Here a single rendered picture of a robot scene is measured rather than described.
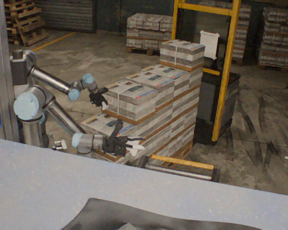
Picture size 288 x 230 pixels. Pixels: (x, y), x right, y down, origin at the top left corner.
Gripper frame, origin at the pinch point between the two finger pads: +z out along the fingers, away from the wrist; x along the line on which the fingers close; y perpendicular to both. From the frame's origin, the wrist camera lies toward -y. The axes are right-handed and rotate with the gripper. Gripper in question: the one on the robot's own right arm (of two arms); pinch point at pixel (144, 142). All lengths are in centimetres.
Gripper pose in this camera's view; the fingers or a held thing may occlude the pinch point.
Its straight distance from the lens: 158.3
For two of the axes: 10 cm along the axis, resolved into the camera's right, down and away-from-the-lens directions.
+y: -0.6, 9.4, 3.2
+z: 10.0, 0.8, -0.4
